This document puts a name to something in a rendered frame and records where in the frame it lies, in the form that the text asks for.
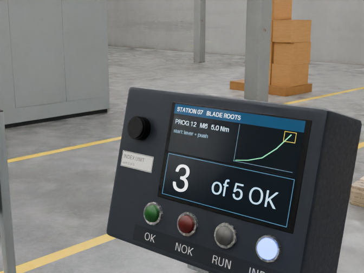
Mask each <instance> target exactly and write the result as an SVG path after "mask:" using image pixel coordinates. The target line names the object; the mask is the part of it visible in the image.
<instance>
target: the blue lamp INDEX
mask: <svg viewBox="0 0 364 273"><path fill-rule="evenodd" d="M256 253H257V255H258V257H259V258H260V259H261V260H263V261H265V262H274V261H276V260H277V259H278V258H279V256H280V254H281V245H280V243H279V241H278V240H277V239H276V238H275V237H274V236H272V235H264V236H262V237H261V238H259V239H258V241H257V243H256Z"/></svg>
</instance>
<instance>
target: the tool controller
mask: <svg viewBox="0 0 364 273"><path fill-rule="evenodd" d="M361 127H362V123H361V121H360V120H359V119H356V118H353V117H351V116H347V115H344V114H341V113H338V112H335V111H332V110H329V109H326V108H318V107H309V106H300V105H291V104H285V103H276V102H267V101H258V100H249V99H240V98H234V97H225V96H216V95H206V94H197V93H188V92H179V91H173V90H164V89H155V88H146V87H137V86H133V87H130V89H129V91H128V98H127V105H126V111H125V118H124V122H123V129H122V135H121V142H120V149H119V155H118V162H117V166H116V173H115V179H114V186H113V193H112V200H111V204H110V211H109V217H108V224H107V230H106V231H107V235H109V236H111V237H114V238H117V239H119V240H122V241H125V242H127V243H131V244H133V245H136V246H139V247H141V248H144V249H147V250H150V251H153V252H156V253H158V254H161V255H163V256H166V257H169V258H172V259H175V260H177V261H180V262H183V263H186V264H188V265H191V266H194V267H196V268H200V269H202V270H205V271H208V272H209V273H337V267H338V263H339V256H340V250H341V244H342V238H343V232H344V228H345V222H346V215H347V209H348V203H349V197H350V191H351V186H352V181H353V174H354V168H355V162H356V156H357V152H358V145H359V139H360V133H361ZM168 152H172V153H176V154H182V155H186V156H190V157H195V158H201V159H203V165H202V169H201V175H200V182H199V189H198V195H197V201H196V204H194V203H190V202H187V201H183V200H180V199H175V198H172V197H168V196H164V195H162V194H161V190H162V186H163V179H164V173H165V166H166V159H167V153H168ZM151 202H156V203H158V204H159V205H160V206H161V208H162V212H163V216H162V220H161V222H160V223H159V224H157V225H150V224H148V223H147V222H146V221H145V219H144V208H145V206H146V205H147V204H148V203H151ZM184 212H191V213H193V214H194V215H195V216H196V218H197V220H198V229H197V231H196V233H195V234H194V235H192V236H184V235H182V234H181V233H180V232H179V230H178V227H177V220H178V218H179V216H180V215H181V214H182V213H184ZM222 223H229V224H231V225H233V226H234V228H235V229H236V231H237V241H236V243H235V245H234V246H233V247H231V248H229V249H225V248H221V247H220V246H219V245H218V244H217V243H216V241H215V237H214V234H215V229H216V227H217V226H218V225H219V224H222ZM264 235H272V236H274V237H275V238H276V239H277V240H278V241H279V243H280V245H281V254H280V256H279V258H278V259H277V260H276V261H274V262H265V261H263V260H261V259H260V258H259V257H258V255H257V253H256V243H257V241H258V239H259V238H261V237H262V236H264Z"/></svg>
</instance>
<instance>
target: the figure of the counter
mask: <svg viewBox="0 0 364 273"><path fill-rule="evenodd" d="M202 165H203V159H201V158H195V157H190V156H186V155H182V154H176V153H172V152H168V153H167V159H166V166H165V173H164V179H163V183H162V190H161V194H162V195H164V196H168V197H172V198H175V199H180V200H183V201H186V202H190V203H194V204H196V201H197V195H198V189H199V182H200V175H201V171H202Z"/></svg>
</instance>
